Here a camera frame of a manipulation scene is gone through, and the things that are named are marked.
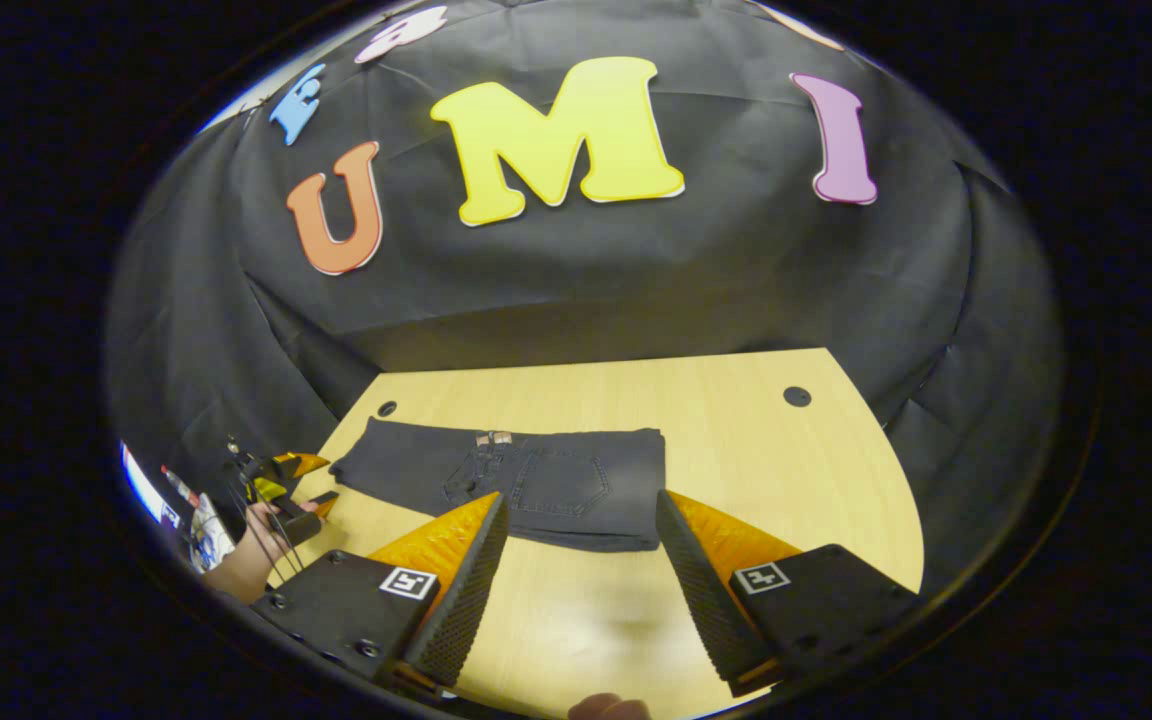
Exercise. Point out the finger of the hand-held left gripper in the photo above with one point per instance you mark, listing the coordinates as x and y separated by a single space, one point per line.
308 520
301 465

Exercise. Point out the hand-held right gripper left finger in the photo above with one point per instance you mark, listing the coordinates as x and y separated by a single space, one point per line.
466 600

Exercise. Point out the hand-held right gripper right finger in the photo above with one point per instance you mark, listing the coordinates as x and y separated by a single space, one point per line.
706 600

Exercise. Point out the dark grey jeans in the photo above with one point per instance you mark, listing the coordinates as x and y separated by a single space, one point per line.
556 490

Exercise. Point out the white printed sheet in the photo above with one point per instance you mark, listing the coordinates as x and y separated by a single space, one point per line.
213 535

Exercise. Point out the bright screen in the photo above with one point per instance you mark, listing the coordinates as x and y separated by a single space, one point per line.
141 485

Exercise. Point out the black backdrop cloth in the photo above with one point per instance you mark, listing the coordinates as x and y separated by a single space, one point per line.
636 270

